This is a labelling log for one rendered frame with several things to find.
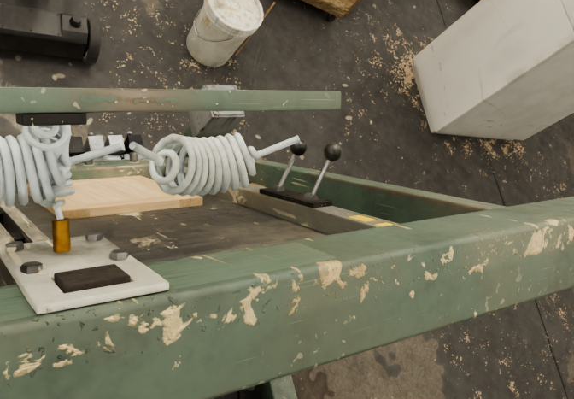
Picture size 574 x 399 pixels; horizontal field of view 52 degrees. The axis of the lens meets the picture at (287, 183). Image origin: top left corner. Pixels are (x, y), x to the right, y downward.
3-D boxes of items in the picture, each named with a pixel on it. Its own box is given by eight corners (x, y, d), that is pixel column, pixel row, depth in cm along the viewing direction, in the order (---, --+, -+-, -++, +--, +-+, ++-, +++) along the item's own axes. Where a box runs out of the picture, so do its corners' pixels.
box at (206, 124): (215, 110, 208) (237, 84, 193) (224, 140, 204) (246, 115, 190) (184, 110, 201) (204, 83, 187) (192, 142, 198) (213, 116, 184)
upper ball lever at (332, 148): (309, 206, 119) (336, 147, 121) (320, 209, 116) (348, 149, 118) (295, 198, 117) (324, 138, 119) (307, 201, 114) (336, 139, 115)
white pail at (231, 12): (231, 29, 329) (270, -27, 292) (240, 75, 319) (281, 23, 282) (178, 20, 313) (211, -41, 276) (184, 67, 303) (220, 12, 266)
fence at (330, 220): (181, 178, 175) (181, 165, 175) (414, 251, 97) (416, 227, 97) (165, 179, 172) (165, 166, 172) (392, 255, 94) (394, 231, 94)
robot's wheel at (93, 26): (79, 35, 280) (88, 8, 264) (90, 37, 282) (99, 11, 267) (81, 71, 273) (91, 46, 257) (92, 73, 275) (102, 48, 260)
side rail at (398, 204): (254, 191, 190) (254, 157, 188) (583, 285, 99) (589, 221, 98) (237, 193, 187) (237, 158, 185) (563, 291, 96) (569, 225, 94)
